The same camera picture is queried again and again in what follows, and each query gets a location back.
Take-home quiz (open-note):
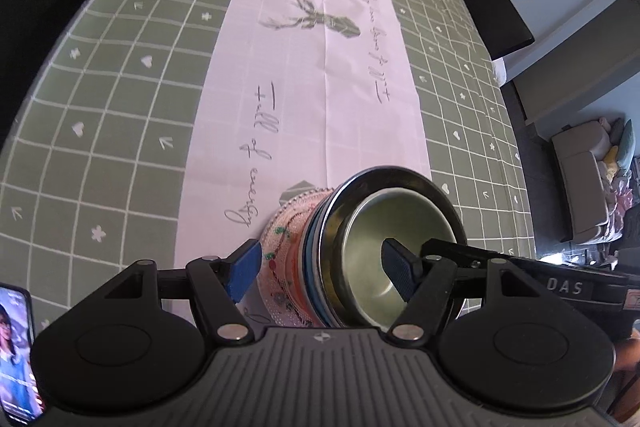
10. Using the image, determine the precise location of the white painted plate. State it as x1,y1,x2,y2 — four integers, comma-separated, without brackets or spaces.
265,212,313,325

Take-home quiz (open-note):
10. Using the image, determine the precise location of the orange steel bowl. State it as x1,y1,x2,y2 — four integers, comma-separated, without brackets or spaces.
290,207,321,323

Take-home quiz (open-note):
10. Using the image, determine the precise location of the blue steel bowl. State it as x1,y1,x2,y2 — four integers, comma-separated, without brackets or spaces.
300,166,468,330

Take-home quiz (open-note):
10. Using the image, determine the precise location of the white cloth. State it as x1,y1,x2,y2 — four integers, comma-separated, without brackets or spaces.
491,57,510,88

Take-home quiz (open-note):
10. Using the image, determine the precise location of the white printed table runner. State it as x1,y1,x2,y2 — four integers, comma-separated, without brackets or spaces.
172,0,433,323

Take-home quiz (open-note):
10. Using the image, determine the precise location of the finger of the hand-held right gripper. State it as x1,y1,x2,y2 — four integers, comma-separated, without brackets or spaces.
422,238,512,270

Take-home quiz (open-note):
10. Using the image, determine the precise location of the person's right forearm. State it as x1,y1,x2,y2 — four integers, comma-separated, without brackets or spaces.
615,339,640,374

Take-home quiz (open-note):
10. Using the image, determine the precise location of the smartphone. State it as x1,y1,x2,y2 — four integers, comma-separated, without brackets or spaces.
0,284,48,423

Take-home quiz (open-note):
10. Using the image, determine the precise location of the beige sofa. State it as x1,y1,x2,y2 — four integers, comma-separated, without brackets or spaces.
550,119,640,244

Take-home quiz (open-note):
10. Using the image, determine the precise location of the teal cushion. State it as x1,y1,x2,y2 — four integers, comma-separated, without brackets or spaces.
617,119,636,168

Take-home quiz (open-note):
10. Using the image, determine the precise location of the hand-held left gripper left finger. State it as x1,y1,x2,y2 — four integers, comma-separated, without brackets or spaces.
95,239,263,344

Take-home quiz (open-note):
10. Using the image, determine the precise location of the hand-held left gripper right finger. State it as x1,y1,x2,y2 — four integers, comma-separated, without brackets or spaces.
382,238,551,344

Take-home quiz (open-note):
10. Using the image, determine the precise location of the green ceramic bowl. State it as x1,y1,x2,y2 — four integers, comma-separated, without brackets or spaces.
345,188,458,327

